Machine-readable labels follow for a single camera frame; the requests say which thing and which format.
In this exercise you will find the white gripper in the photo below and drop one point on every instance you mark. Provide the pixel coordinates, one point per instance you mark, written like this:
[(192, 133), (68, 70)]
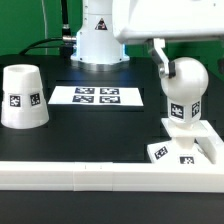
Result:
[(138, 21)]

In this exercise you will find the white lamp bulb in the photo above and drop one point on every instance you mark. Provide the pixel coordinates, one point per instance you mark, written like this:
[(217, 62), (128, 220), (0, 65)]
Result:
[(184, 91)]

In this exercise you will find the white lamp base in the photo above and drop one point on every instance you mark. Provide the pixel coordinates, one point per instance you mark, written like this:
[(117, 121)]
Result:
[(182, 148)]

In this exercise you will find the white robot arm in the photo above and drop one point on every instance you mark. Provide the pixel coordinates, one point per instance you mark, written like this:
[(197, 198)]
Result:
[(110, 25)]

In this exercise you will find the white lamp shade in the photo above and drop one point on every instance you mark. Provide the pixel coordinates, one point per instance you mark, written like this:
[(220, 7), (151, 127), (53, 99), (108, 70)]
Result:
[(23, 104)]

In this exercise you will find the white marker sheet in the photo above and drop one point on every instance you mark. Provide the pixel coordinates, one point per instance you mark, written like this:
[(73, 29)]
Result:
[(81, 95)]

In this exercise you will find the white front fence rail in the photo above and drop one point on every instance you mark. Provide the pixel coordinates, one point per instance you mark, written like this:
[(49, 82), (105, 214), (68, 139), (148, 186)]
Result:
[(74, 176)]

